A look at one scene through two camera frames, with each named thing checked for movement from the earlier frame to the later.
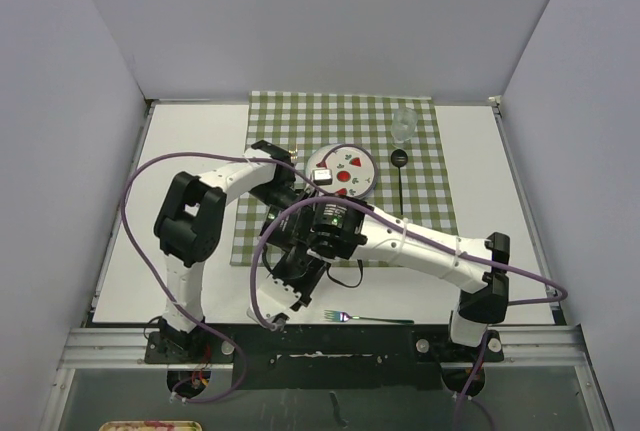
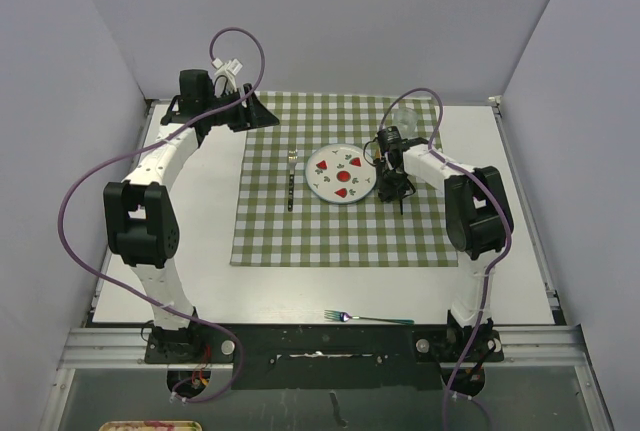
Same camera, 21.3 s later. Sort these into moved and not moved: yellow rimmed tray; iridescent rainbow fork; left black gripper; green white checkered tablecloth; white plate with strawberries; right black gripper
Moved: right black gripper; left black gripper
Not moved: white plate with strawberries; yellow rimmed tray; iridescent rainbow fork; green white checkered tablecloth
